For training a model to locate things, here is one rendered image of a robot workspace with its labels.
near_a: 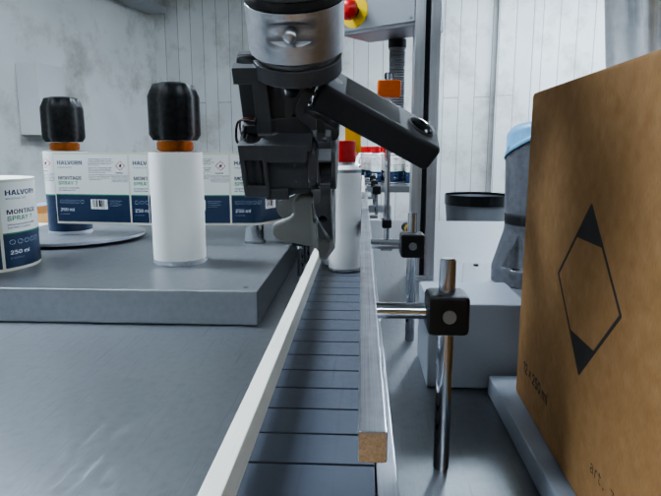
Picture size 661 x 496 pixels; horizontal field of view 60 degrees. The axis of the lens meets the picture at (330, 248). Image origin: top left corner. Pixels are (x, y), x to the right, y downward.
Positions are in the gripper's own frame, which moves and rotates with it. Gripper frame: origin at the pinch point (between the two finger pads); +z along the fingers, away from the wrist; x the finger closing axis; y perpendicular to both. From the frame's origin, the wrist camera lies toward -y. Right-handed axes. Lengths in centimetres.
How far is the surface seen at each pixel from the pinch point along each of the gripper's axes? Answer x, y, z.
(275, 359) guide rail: 16.9, 3.3, -3.0
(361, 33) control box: -64, -3, 1
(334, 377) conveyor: 14.2, -1.0, 2.6
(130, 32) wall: -499, 219, 151
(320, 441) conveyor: 23.7, -0.5, -2.9
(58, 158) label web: -55, 59, 23
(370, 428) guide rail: 31.8, -3.6, -17.0
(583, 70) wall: -448, -194, 169
